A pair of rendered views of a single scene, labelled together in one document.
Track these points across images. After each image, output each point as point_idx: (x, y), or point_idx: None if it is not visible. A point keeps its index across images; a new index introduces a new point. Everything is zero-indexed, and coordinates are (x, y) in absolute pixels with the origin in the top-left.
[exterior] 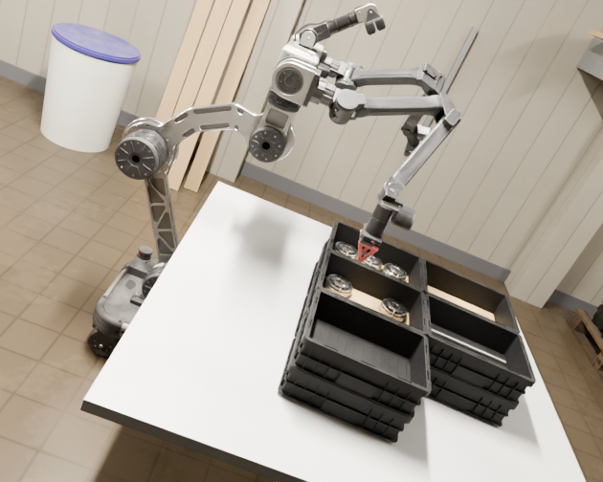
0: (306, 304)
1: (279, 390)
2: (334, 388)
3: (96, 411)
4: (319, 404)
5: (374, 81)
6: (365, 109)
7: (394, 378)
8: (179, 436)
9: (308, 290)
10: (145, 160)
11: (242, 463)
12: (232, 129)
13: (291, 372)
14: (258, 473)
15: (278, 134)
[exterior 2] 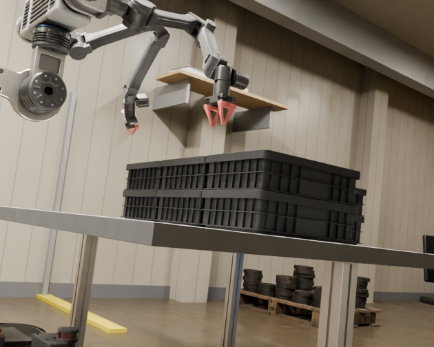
0: (188, 192)
1: (256, 228)
2: (301, 200)
3: (172, 239)
4: (291, 228)
5: (109, 38)
6: (156, 13)
7: (337, 166)
8: (266, 238)
9: (149, 218)
10: None
11: (325, 250)
12: None
13: (264, 197)
14: (339, 259)
15: (58, 76)
